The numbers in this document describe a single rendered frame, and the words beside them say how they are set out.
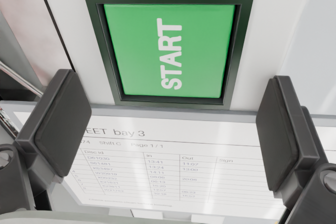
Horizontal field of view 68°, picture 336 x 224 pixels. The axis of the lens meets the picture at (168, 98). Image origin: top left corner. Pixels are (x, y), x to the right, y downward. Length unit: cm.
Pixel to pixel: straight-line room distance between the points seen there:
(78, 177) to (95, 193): 3
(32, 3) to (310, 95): 153
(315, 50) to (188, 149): 128
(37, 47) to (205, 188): 18
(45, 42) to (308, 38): 123
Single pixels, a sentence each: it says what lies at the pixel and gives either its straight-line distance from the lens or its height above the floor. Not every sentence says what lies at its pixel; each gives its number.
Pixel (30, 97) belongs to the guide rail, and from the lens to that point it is 38.
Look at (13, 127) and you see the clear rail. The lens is 31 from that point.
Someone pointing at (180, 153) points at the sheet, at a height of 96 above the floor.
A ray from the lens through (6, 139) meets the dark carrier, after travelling 35.
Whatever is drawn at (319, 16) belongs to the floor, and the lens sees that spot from 130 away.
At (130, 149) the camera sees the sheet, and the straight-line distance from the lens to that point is 16.
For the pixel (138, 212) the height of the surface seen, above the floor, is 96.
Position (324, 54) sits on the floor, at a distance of 144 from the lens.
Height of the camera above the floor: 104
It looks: 43 degrees down
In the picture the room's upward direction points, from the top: 173 degrees counter-clockwise
